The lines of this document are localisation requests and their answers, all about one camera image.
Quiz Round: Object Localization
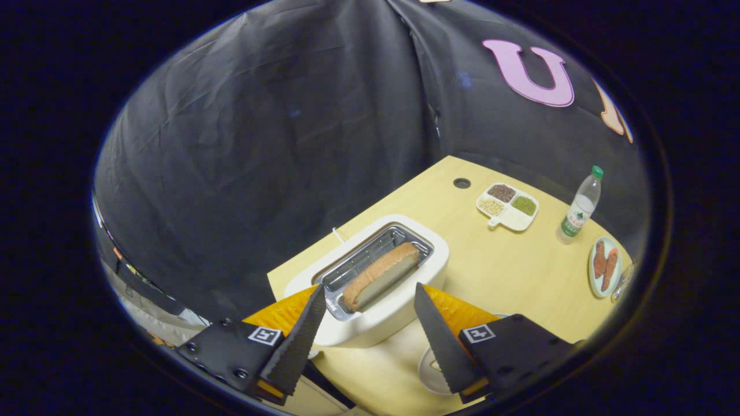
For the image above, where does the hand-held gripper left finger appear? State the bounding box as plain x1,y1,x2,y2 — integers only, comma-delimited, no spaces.
176,283,327,405

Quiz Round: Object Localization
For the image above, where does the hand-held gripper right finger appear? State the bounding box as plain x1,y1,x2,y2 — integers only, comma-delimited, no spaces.
414,283,576,403

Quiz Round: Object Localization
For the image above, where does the toasted bread slice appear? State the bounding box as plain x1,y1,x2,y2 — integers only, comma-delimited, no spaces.
342,242,421,313

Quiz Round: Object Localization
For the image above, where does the round cream plate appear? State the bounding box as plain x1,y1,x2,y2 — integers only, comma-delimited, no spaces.
417,314,512,397

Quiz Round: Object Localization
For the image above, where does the white toaster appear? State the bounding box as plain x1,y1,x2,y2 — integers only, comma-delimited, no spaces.
283,214,450,348

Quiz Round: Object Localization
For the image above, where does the white divided bean dish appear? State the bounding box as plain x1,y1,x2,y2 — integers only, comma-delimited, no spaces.
476,183,539,232

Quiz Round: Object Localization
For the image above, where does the cream cloth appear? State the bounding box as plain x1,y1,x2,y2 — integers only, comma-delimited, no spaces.
113,283,209,344

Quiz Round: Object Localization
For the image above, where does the pale blue oval plate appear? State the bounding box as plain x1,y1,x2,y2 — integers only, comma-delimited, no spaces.
589,237,623,299

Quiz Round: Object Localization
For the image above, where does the clear plastic water bottle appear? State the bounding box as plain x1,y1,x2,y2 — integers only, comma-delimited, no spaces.
556,166,604,245

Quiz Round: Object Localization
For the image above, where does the black backdrop cloth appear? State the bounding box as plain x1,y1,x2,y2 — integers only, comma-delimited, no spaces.
92,0,651,324

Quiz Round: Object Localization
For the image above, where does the wire mesh utensil holder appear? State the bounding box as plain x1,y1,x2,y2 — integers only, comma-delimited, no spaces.
611,263,635,304

